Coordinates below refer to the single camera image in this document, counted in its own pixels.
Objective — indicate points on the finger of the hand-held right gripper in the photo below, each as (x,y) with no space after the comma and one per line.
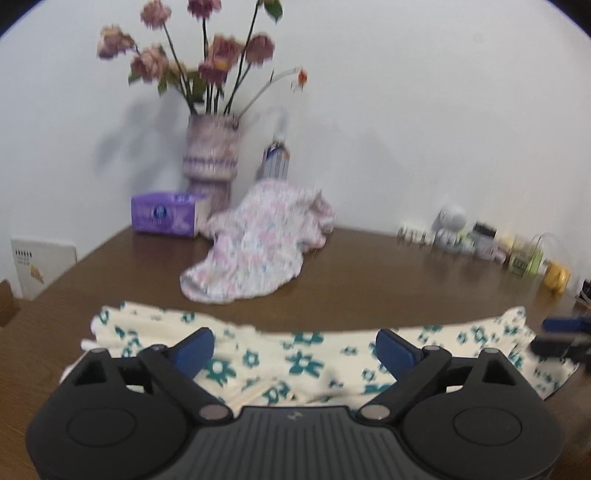
(561,346)
(568,325)

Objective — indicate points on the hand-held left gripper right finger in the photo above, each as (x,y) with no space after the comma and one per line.
(397,353)

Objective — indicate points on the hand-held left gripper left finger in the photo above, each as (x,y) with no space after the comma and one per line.
(194,350)

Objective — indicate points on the cream garment with teal flowers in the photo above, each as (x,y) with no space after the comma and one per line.
(277,350)

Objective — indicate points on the yellow cup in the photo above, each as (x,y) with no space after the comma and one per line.
(556,277)

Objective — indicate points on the decorated tin box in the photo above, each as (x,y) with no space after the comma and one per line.
(485,244)

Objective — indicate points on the pink floral garment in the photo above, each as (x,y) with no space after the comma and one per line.
(258,249)

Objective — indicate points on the white robot-shaped speaker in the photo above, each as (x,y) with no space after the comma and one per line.
(450,224)

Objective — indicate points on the purple tissue box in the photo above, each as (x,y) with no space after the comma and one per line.
(159,214)

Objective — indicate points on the white printed card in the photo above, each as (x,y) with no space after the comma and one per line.
(41,267)

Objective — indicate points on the pink ceramic vase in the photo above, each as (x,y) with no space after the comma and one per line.
(210,152)

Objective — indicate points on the tea bottle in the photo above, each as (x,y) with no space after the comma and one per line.
(274,161)

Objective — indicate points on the orange rosebud stem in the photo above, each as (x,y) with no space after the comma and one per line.
(302,78)

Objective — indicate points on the bunch of dried pink roses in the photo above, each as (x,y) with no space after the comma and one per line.
(217,55)

